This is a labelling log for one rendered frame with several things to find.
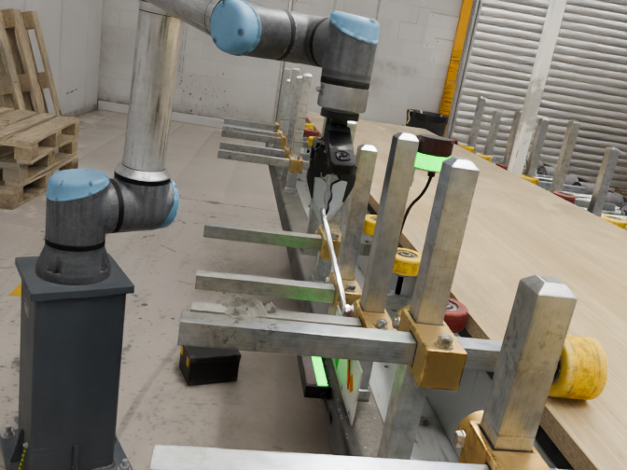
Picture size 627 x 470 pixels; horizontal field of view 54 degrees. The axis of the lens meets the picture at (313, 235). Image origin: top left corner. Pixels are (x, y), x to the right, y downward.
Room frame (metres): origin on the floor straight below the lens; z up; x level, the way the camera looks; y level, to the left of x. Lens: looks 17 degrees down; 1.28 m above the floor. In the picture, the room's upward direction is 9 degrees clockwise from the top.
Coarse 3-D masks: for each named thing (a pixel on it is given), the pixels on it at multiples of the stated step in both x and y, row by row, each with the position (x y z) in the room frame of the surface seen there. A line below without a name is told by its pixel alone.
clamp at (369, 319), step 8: (360, 304) 0.99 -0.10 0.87; (360, 312) 0.95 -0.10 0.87; (368, 312) 0.96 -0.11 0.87; (376, 312) 0.96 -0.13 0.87; (384, 312) 0.97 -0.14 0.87; (360, 320) 0.94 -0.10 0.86; (368, 320) 0.93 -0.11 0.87; (376, 320) 0.93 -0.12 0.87; (376, 328) 0.90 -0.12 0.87; (392, 328) 0.91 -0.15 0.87
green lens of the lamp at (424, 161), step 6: (420, 156) 0.97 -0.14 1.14; (426, 156) 0.96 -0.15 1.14; (432, 156) 0.96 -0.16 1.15; (420, 162) 0.97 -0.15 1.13; (426, 162) 0.96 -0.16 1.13; (432, 162) 0.96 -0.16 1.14; (438, 162) 0.96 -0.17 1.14; (426, 168) 0.96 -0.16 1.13; (432, 168) 0.96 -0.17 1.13; (438, 168) 0.96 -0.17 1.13
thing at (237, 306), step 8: (232, 296) 0.92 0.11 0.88; (240, 296) 0.92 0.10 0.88; (224, 304) 0.91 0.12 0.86; (232, 304) 0.91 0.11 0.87; (240, 304) 0.91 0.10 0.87; (248, 304) 0.90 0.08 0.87; (256, 304) 0.90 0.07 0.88; (264, 304) 0.92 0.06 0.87; (272, 304) 0.92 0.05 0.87; (232, 312) 0.88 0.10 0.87; (240, 312) 0.88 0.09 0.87; (248, 312) 0.89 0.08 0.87; (256, 312) 0.89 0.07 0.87; (264, 312) 0.90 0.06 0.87; (272, 312) 0.91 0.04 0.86
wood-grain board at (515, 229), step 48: (384, 144) 2.91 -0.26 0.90; (432, 192) 1.93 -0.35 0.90; (480, 192) 2.07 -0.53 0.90; (528, 192) 2.23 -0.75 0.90; (480, 240) 1.44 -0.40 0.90; (528, 240) 1.52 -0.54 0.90; (576, 240) 1.60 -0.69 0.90; (624, 240) 1.70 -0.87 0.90; (480, 288) 1.09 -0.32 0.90; (576, 288) 1.18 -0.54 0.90; (624, 288) 1.24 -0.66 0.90; (480, 336) 0.90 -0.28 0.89; (624, 336) 0.97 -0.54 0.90; (624, 384) 0.78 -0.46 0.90; (576, 432) 0.64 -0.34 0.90; (624, 432) 0.66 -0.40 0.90
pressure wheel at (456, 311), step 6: (450, 300) 0.98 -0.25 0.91; (456, 300) 0.98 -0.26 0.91; (450, 306) 0.96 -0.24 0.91; (456, 306) 0.97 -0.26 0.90; (462, 306) 0.96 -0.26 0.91; (450, 312) 0.93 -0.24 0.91; (456, 312) 0.93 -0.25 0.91; (462, 312) 0.93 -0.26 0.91; (444, 318) 0.92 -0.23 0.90; (450, 318) 0.92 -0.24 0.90; (456, 318) 0.92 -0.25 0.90; (462, 318) 0.93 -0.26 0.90; (450, 324) 0.92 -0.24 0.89; (456, 324) 0.92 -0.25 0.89; (462, 324) 0.93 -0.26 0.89; (456, 330) 0.93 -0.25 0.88
